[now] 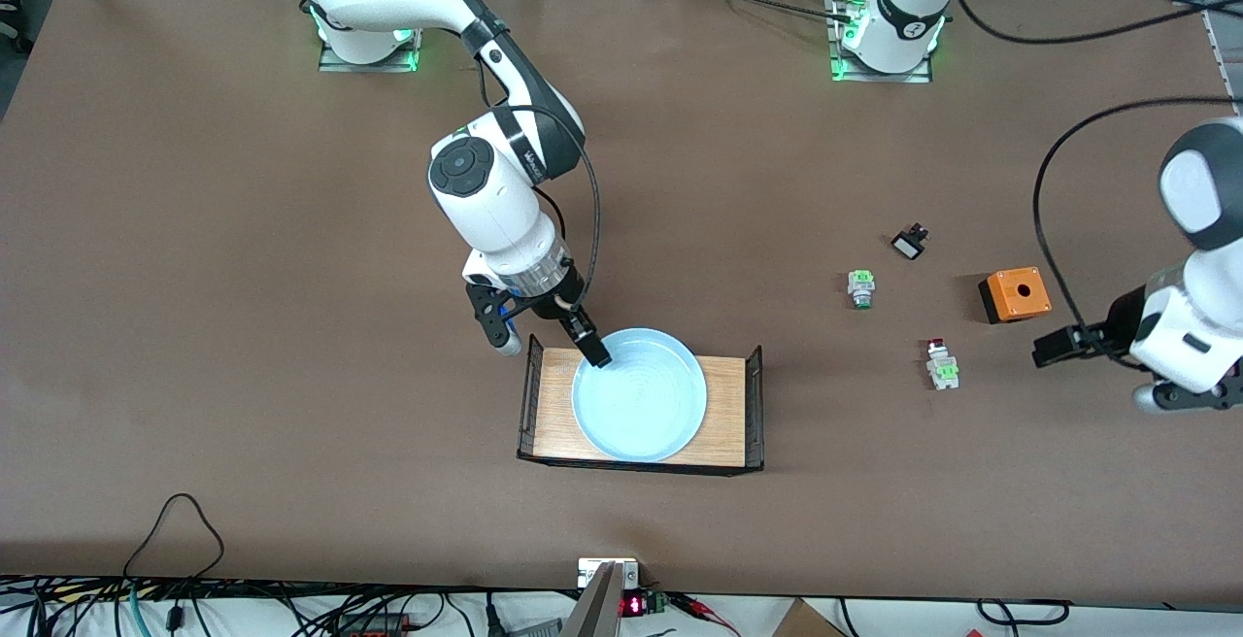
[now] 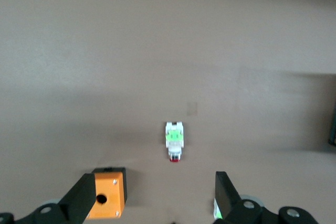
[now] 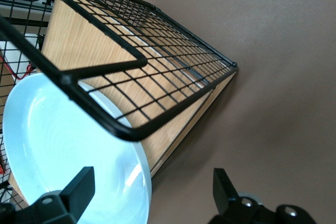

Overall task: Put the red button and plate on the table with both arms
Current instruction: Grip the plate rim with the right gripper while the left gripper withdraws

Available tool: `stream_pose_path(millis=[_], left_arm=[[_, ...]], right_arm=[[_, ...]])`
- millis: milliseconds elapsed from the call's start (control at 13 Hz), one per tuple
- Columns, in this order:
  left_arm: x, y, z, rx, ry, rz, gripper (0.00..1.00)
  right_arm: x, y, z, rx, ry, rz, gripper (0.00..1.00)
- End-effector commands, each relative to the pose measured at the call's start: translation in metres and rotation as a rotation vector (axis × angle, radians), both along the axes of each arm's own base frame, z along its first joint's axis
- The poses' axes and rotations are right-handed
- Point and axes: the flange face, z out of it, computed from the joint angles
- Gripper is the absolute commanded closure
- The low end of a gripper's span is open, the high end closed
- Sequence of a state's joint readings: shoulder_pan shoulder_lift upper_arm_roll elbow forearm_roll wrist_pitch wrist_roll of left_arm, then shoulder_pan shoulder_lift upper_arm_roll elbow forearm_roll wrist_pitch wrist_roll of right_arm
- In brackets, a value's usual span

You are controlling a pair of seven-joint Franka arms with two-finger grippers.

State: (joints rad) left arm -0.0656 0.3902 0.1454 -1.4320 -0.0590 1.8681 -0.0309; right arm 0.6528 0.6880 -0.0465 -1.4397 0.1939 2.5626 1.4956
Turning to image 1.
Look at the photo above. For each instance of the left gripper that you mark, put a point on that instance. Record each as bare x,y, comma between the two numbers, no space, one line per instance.
1119,323

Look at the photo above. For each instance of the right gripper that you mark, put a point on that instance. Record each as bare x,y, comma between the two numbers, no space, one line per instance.
564,294

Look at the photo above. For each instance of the light blue round plate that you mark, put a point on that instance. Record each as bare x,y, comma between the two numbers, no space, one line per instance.
641,404

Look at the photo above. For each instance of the red push button switch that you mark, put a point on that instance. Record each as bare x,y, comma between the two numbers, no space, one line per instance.
942,370

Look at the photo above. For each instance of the black white square button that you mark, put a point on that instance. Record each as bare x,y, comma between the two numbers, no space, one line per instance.
909,247

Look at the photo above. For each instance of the orange box with hole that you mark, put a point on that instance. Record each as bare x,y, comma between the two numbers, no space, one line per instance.
1020,297

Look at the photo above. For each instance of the red digit display module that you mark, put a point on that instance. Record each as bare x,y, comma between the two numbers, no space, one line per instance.
633,606

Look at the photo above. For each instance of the red black test lead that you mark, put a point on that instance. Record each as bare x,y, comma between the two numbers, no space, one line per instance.
699,606

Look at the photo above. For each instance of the grey power adapter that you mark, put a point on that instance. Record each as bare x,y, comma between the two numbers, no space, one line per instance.
539,629

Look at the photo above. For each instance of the brown cardboard piece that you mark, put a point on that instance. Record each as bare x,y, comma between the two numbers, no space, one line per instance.
804,623

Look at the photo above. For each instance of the red black power strip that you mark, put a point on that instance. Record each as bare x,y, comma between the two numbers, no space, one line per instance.
374,627

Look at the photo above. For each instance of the green push button switch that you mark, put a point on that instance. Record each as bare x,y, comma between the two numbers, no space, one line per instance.
860,284

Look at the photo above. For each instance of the grey metal camera post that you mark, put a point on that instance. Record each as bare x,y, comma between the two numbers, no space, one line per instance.
597,613

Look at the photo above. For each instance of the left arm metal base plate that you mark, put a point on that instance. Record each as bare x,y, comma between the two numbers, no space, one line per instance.
913,77

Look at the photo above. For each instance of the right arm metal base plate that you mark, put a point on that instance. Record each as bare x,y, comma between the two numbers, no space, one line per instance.
388,64

